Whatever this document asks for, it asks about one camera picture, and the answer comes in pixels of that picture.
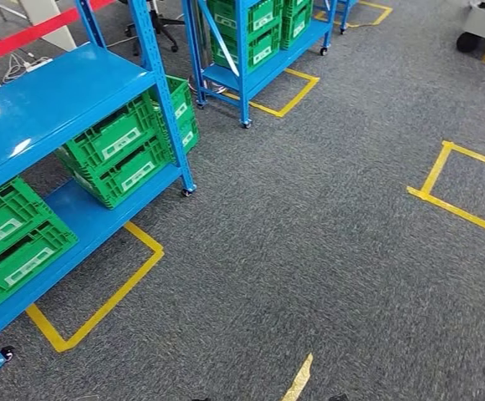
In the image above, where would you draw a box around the white panel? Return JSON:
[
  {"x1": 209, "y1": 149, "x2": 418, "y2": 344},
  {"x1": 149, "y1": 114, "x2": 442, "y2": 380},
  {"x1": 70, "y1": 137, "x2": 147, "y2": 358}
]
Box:
[{"x1": 18, "y1": 0, "x2": 79, "y2": 53}]

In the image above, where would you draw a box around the blue metal shelf rack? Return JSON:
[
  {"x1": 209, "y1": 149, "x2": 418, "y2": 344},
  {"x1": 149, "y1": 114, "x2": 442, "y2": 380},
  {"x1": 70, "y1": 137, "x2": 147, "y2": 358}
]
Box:
[{"x1": 0, "y1": 0, "x2": 197, "y2": 373}]

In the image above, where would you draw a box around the black office chair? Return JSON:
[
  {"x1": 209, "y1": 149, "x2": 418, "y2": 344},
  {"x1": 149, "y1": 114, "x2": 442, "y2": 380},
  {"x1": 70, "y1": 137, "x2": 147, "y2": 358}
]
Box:
[{"x1": 123, "y1": 0, "x2": 185, "y2": 58}]

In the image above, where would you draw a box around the white floor cable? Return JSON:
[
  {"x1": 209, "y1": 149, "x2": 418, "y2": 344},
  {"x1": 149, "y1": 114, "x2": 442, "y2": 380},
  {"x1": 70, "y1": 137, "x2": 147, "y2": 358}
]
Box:
[{"x1": 0, "y1": 28, "x2": 30, "y2": 85}]

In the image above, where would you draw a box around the yellow floor tape outline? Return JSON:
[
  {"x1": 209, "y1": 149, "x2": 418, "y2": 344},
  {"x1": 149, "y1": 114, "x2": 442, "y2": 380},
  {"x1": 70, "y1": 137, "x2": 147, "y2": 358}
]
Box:
[{"x1": 221, "y1": 67, "x2": 321, "y2": 119}]

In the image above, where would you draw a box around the long red barrier belt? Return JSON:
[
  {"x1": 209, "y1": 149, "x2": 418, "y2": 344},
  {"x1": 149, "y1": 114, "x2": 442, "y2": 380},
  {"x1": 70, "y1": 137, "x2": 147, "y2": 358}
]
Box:
[{"x1": 0, "y1": 0, "x2": 116, "y2": 69}]

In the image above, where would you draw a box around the white power strip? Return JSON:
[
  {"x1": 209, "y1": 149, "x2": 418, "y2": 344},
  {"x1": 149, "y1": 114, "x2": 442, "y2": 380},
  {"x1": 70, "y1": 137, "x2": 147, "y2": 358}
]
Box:
[{"x1": 25, "y1": 57, "x2": 55, "y2": 74}]

